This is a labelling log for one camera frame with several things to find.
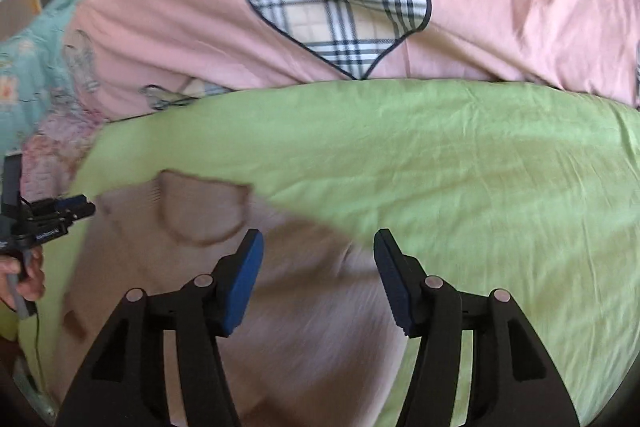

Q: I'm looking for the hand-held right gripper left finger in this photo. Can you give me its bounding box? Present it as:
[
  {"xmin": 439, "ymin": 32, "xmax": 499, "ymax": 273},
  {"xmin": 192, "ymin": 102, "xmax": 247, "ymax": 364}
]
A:
[{"xmin": 55, "ymin": 229, "xmax": 265, "ymax": 427}]

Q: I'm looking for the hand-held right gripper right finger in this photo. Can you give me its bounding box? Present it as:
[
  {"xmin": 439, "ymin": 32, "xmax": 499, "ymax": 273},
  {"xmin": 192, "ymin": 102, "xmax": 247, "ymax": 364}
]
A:
[{"xmin": 374, "ymin": 229, "xmax": 581, "ymax": 427}]

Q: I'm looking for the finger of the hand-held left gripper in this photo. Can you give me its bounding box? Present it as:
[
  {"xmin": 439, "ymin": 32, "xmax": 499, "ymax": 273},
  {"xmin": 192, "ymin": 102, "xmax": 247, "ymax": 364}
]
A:
[
  {"xmin": 30, "ymin": 203, "xmax": 96, "ymax": 240},
  {"xmin": 55, "ymin": 195, "xmax": 88, "ymax": 212}
]

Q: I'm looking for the beige knit sweater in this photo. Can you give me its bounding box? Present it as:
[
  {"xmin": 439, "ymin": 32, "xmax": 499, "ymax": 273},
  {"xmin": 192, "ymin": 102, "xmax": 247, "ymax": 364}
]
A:
[{"xmin": 60, "ymin": 169, "xmax": 416, "ymax": 427}]

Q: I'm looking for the person's left hand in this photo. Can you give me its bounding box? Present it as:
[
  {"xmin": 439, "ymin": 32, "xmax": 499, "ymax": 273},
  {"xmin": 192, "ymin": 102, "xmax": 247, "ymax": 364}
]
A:
[{"xmin": 0, "ymin": 256, "xmax": 47, "ymax": 308}]

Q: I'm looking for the floral ruffled pillow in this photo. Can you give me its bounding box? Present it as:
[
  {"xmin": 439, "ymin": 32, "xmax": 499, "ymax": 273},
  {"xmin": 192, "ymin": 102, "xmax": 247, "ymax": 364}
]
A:
[{"xmin": 20, "ymin": 112, "xmax": 108, "ymax": 208}]

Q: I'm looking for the green bedsheet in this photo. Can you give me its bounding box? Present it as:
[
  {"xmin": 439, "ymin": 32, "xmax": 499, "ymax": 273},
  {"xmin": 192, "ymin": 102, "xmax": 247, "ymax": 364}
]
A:
[{"xmin": 0, "ymin": 77, "xmax": 640, "ymax": 427}]

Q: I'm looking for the teal floral bedsheet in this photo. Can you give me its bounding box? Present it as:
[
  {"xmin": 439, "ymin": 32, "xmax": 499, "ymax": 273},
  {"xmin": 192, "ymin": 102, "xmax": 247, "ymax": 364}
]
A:
[{"xmin": 0, "ymin": 0, "xmax": 101, "ymax": 152}]

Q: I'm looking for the pink quilt with plaid hearts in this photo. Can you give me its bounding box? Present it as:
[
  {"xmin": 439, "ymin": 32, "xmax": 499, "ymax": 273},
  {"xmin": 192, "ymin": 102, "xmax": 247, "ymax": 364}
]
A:
[{"xmin": 65, "ymin": 0, "xmax": 640, "ymax": 122}]

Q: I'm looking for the thin black cable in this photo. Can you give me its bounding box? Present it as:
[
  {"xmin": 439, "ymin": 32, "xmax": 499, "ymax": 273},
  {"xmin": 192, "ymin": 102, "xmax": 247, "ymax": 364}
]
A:
[{"xmin": 32, "ymin": 314, "xmax": 46, "ymax": 383}]

